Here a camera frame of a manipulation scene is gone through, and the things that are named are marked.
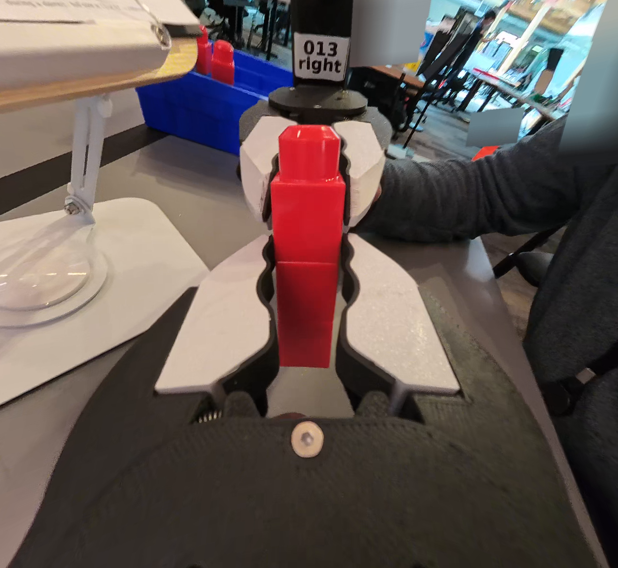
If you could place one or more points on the black floor lamp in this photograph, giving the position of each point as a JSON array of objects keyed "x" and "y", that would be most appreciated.
[{"x": 275, "y": 3}]

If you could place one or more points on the grey desk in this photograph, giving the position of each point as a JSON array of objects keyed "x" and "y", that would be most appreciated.
[{"x": 193, "y": 182}]

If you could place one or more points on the blue plastic bin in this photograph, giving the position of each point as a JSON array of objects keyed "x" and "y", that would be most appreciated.
[{"x": 193, "y": 114}]

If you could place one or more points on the orange traffic cone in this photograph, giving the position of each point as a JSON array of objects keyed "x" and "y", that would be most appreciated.
[{"x": 485, "y": 153}]

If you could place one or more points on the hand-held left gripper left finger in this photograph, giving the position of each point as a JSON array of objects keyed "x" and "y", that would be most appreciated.
[{"x": 217, "y": 336}]

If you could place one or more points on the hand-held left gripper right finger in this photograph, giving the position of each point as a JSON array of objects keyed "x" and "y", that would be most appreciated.
[{"x": 400, "y": 336}]

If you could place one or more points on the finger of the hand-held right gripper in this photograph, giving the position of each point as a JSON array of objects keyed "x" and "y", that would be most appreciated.
[
  {"x": 364, "y": 167},
  {"x": 258, "y": 162}
]

